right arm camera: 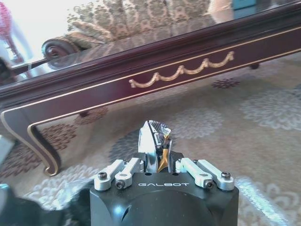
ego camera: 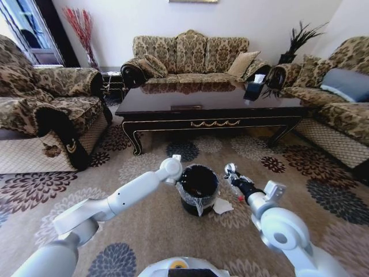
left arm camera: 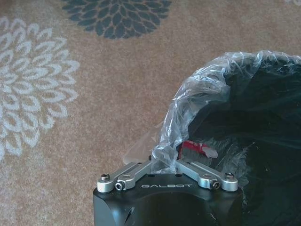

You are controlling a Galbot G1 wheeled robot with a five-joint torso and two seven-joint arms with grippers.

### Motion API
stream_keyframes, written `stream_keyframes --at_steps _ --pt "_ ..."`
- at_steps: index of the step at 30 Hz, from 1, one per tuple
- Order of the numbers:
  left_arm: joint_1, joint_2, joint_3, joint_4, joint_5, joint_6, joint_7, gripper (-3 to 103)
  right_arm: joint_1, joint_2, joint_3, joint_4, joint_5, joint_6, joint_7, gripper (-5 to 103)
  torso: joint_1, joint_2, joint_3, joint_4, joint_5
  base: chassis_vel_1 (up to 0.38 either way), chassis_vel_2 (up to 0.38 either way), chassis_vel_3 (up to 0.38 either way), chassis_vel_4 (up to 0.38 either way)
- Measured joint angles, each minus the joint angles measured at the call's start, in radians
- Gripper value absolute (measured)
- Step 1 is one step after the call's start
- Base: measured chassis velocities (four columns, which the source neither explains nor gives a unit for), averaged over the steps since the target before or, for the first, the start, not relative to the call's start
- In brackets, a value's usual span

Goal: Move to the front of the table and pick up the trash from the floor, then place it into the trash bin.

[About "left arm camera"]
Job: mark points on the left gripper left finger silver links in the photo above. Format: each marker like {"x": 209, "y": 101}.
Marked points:
{"x": 131, "y": 173}

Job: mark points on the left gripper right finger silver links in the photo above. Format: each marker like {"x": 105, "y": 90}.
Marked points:
{"x": 204, "y": 173}

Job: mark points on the black trash bin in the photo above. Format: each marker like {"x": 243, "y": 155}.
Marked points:
{"x": 258, "y": 131}

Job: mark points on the clear plastic bin liner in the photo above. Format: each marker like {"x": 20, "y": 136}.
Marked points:
{"x": 200, "y": 99}

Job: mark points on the red and white wrapper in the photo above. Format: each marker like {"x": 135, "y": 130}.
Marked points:
{"x": 194, "y": 148}

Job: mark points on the tan floral patterned carpet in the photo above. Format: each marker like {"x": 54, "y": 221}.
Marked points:
{"x": 82, "y": 94}

